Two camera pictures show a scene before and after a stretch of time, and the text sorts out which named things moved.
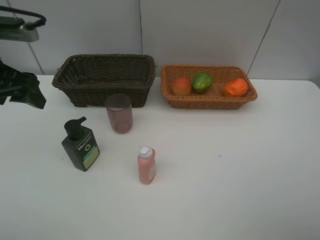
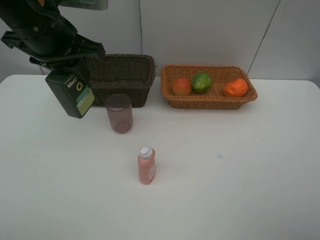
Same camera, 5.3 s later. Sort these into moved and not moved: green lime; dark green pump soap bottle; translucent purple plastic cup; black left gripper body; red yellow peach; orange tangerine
Moved: black left gripper body; dark green pump soap bottle
Not moved: red yellow peach; translucent purple plastic cup; green lime; orange tangerine
